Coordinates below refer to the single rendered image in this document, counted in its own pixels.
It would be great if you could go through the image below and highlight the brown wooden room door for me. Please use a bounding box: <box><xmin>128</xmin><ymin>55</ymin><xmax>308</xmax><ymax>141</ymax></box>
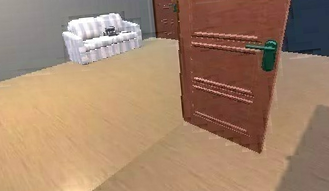
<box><xmin>152</xmin><ymin>0</ymin><xmax>182</xmax><ymax>43</ymax></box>
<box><xmin>171</xmin><ymin>0</ymin><xmax>315</xmax><ymax>161</ymax></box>

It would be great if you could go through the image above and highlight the white striped sofa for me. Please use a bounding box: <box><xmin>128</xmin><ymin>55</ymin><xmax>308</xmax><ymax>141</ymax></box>
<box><xmin>60</xmin><ymin>9</ymin><xmax>145</xmax><ymax>67</ymax></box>

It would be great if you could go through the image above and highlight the small black object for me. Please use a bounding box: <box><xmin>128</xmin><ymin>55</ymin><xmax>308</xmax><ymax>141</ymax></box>
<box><xmin>103</xmin><ymin>26</ymin><xmax>117</xmax><ymax>37</ymax></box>

